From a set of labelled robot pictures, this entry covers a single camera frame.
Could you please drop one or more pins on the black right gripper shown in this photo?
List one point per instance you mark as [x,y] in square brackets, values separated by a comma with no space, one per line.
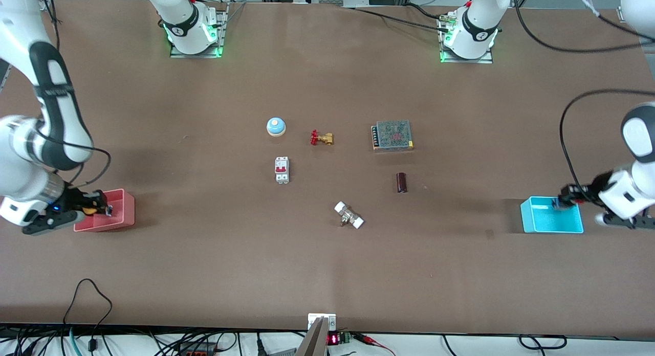
[74,198]

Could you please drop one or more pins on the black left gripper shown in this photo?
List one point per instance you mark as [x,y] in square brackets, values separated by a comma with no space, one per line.
[585,191]

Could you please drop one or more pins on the yellow push button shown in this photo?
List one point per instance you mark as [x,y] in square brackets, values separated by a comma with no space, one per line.
[91,210]

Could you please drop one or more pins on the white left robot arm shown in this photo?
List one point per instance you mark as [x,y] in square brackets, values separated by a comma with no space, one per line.
[478,23]

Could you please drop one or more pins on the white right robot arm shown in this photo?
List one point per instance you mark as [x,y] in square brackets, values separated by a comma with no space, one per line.
[51,90]

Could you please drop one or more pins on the pink plastic bin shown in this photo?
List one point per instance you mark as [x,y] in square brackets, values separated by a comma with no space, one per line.
[120,213]

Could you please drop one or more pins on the cyan plastic bin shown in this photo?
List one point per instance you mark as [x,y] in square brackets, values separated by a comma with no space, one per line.
[547,220]

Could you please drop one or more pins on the dark red cylindrical capacitor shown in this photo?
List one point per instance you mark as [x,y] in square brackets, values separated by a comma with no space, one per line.
[401,182]

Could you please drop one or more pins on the white red circuit breaker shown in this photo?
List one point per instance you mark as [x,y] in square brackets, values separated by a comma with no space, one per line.
[282,170]

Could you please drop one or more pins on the metal mesh power supply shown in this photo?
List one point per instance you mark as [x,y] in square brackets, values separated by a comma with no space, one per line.
[393,135]

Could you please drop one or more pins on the blue round call bell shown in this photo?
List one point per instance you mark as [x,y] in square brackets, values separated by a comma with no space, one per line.
[276,126]

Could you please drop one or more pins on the white plastic pipe valve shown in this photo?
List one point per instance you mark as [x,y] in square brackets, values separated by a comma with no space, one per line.
[349,215]

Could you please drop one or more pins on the red alligator clip lead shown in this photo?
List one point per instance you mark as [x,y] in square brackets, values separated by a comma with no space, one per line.
[373,340]

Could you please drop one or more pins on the grey aluminium bar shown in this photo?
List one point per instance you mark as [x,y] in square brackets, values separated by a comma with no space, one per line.
[313,340]

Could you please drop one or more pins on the red digit display module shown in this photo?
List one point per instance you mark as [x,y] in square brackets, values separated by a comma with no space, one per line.
[337,338]

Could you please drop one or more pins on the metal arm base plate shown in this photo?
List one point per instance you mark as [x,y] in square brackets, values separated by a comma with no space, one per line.
[220,44]
[488,59]

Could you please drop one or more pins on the white metal edge bracket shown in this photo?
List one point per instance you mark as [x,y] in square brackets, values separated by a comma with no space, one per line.
[321,318]

